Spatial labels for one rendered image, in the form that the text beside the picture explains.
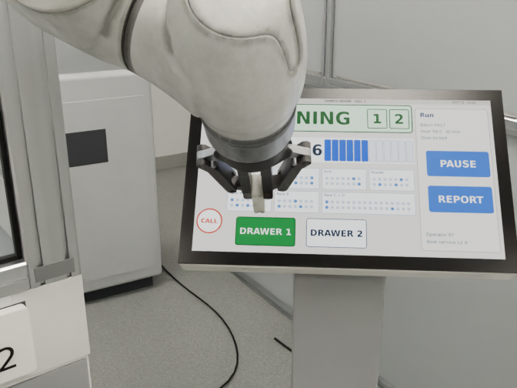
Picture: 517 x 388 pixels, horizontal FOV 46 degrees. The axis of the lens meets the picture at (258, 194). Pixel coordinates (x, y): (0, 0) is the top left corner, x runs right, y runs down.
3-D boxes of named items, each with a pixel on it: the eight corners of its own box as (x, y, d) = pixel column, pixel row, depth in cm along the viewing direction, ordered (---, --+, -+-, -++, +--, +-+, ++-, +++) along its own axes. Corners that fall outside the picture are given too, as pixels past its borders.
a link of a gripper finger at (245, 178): (248, 165, 65) (235, 165, 65) (251, 199, 76) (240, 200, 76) (248, 132, 67) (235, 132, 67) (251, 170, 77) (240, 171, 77)
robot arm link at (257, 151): (197, 54, 57) (205, 86, 62) (195, 144, 54) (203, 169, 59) (295, 51, 56) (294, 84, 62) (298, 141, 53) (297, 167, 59)
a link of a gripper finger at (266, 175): (256, 132, 67) (269, 131, 66) (262, 170, 77) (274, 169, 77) (257, 165, 65) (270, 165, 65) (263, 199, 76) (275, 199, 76)
